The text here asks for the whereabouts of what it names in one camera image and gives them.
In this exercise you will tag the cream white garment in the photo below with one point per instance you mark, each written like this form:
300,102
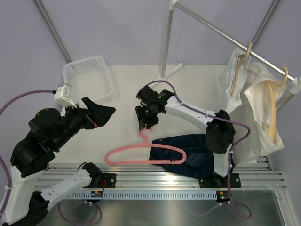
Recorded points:
255,113

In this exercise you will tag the pink plastic hanger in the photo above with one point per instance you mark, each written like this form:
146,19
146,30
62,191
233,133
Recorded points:
138,153

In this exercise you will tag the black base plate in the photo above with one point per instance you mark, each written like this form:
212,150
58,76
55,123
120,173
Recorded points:
217,181
108,180

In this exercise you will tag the white satin garment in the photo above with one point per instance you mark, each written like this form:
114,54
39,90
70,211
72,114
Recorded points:
232,80

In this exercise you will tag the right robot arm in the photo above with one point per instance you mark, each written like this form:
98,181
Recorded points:
219,128

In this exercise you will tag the white slotted cable duct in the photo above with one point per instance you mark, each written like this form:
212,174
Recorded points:
142,195

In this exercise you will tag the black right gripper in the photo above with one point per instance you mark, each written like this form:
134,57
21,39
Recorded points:
143,120

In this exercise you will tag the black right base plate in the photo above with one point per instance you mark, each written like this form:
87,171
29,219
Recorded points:
217,181

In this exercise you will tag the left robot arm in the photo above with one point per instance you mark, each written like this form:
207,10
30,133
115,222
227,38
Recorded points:
49,132

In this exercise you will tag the silver clothes rack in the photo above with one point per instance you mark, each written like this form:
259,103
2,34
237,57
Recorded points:
206,31

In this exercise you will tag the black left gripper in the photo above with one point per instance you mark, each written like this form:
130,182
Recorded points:
99,118

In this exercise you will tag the white plastic basket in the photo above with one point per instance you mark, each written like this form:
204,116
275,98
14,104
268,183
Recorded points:
88,77

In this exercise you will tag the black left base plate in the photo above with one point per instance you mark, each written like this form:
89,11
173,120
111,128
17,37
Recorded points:
108,180

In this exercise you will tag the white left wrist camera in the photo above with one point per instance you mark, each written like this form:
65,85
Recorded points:
63,97

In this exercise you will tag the dark blue denim skirt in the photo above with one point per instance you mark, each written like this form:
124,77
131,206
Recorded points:
199,161

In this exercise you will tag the aluminium mounting rail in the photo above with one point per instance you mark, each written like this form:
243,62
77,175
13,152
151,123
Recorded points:
253,176

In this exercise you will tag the beige hanger outer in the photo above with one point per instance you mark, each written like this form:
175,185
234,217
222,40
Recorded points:
269,90

